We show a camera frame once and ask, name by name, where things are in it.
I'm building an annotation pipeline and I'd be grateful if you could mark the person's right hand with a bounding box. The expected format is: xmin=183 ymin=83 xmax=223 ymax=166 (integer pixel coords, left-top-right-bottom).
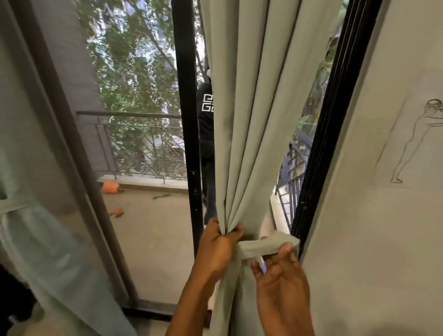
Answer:
xmin=251 ymin=242 xmax=316 ymax=336

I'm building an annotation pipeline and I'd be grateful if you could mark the person's left hand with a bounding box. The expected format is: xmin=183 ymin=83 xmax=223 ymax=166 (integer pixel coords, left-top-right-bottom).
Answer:
xmin=192 ymin=217 xmax=244 ymax=288

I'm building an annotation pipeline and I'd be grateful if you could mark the white curtain tieback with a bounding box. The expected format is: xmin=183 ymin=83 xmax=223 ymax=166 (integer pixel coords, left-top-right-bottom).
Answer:
xmin=238 ymin=231 xmax=301 ymax=261
xmin=0 ymin=195 xmax=39 ymax=215

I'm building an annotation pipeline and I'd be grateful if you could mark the light teal curtain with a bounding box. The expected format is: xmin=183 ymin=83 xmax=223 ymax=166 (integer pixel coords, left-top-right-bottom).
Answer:
xmin=0 ymin=20 xmax=138 ymax=336
xmin=199 ymin=0 xmax=344 ymax=336

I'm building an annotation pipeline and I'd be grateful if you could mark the dark brown satin curtain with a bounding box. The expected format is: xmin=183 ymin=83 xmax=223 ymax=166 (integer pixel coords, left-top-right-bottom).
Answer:
xmin=0 ymin=264 xmax=37 ymax=326

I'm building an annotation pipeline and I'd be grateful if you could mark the white figure sketch sheet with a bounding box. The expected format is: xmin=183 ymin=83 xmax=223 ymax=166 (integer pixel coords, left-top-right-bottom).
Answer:
xmin=373 ymin=69 xmax=443 ymax=191

